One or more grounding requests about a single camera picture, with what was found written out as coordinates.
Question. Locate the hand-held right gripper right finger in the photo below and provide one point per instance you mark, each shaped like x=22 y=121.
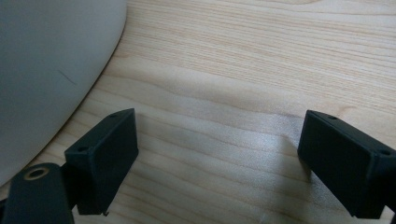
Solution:
x=339 y=161

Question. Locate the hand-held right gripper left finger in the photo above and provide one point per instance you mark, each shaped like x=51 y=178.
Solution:
x=102 y=161

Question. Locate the large white round container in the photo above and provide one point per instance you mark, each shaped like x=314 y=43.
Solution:
x=46 y=77

